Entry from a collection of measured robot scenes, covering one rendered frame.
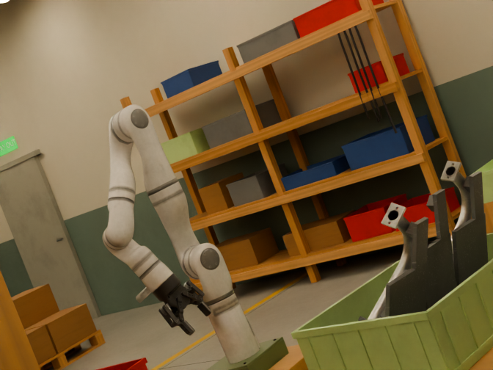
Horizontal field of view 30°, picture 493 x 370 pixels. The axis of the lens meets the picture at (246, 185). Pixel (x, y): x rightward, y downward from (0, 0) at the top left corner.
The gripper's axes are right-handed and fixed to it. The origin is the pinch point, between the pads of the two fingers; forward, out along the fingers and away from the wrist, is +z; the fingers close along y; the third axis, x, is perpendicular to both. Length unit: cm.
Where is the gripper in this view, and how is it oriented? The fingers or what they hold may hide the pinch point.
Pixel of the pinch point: (199, 321)
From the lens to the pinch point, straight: 239.5
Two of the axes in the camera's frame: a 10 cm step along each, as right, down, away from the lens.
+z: 6.9, 7.3, 0.0
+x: -5.8, 5.5, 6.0
